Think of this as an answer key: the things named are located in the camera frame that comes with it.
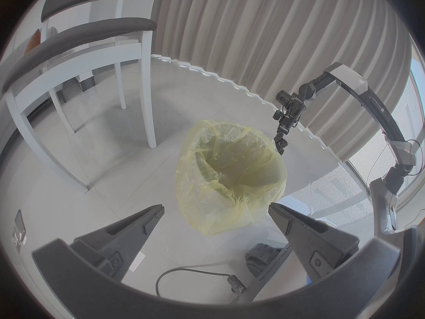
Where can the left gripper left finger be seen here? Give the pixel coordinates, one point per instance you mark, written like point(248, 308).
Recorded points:
point(126, 234)

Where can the yellow plastic bag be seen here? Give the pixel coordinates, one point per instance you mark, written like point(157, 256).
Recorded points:
point(232, 135)

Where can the beige curtain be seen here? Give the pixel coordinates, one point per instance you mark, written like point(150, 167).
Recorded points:
point(265, 28)

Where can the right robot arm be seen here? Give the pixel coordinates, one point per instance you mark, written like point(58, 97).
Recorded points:
point(352, 78)

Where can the white trash bin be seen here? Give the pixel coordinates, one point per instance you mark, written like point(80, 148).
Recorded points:
point(196, 191)

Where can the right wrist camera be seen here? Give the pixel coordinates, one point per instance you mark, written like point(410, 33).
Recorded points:
point(278, 115)

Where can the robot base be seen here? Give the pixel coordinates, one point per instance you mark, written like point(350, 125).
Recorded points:
point(265, 254)

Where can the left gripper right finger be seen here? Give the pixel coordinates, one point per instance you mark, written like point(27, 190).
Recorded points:
point(312, 238)

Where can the white chair grey seat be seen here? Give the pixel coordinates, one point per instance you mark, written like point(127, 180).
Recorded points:
point(83, 35)

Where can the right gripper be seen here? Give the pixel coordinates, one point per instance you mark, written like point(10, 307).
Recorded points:
point(292, 116)

